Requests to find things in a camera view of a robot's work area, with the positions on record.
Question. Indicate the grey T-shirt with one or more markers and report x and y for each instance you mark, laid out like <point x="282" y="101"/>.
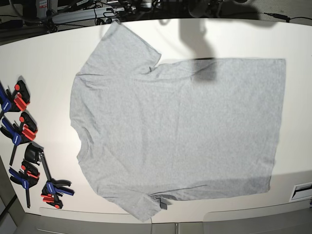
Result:
<point x="194" y="129"/>

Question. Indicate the long bar clamp blue red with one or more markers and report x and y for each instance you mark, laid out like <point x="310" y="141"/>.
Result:
<point x="53" y="189"/>

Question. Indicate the top bar clamp blue red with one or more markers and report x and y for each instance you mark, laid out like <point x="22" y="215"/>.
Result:
<point x="15" y="101"/>

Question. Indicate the white label plate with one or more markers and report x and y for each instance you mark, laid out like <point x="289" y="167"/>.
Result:
<point x="301" y="192"/>

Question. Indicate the aluminium frame rail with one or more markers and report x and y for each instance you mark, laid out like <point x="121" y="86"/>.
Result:
<point x="88" y="14"/>

